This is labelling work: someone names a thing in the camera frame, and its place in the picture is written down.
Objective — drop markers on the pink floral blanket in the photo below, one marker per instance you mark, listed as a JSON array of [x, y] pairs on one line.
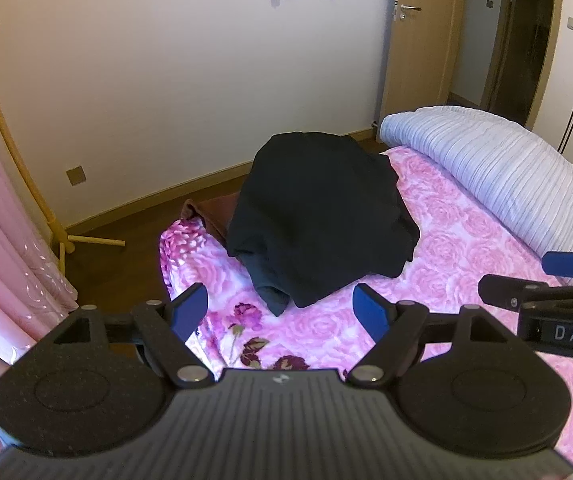
[[441, 240]]

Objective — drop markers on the bronze wall socket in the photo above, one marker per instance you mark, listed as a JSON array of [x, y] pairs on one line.
[[75, 176]]

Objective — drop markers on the dark wooden door frame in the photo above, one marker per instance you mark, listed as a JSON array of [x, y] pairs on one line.
[[531, 35]]

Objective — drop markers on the wooden skirting board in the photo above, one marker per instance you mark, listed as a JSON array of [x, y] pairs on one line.
[[166, 191]]

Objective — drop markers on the dark teal garment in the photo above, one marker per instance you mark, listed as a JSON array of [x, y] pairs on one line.
[[269, 295]]

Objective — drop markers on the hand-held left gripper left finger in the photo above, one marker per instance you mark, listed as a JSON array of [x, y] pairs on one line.
[[189, 310]]

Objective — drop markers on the wooden door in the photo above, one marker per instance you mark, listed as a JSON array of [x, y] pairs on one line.
[[426, 60]]

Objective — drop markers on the wooden coat rack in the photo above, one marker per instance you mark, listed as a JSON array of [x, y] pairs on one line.
[[94, 240]]

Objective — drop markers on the brown cloth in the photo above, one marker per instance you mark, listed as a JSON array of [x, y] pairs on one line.
[[214, 212]]

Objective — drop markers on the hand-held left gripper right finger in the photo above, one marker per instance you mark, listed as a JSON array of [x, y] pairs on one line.
[[371, 310]]

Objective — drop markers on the black jacket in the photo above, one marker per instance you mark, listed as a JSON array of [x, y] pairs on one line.
[[316, 210]]

